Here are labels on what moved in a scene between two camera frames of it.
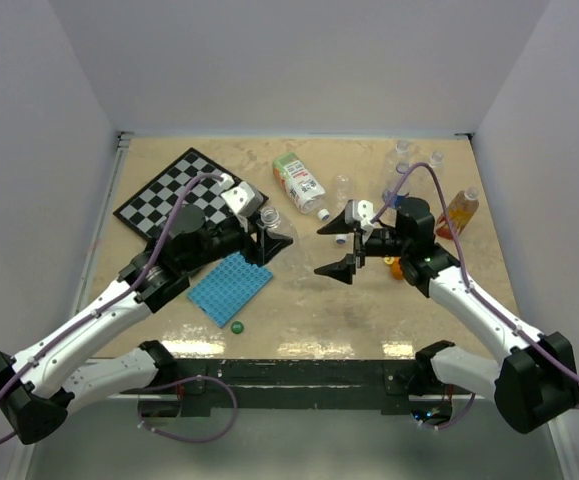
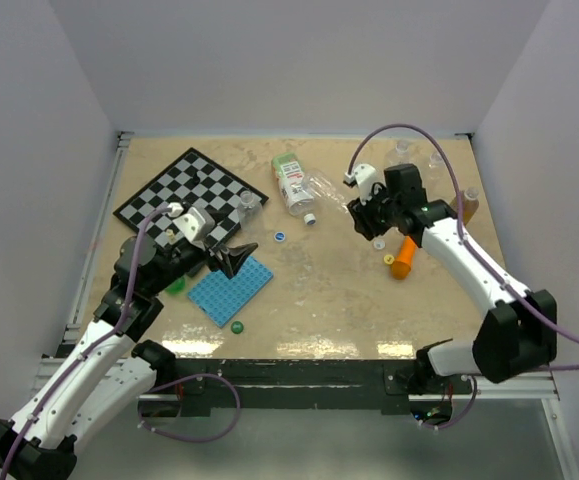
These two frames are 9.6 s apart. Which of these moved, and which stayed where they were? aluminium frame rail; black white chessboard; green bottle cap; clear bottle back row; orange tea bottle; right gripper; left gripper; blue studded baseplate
Moved: left gripper; right gripper
Stayed: clear bottle back row; green bottle cap; blue studded baseplate; orange tea bottle; black white chessboard; aluminium frame rail
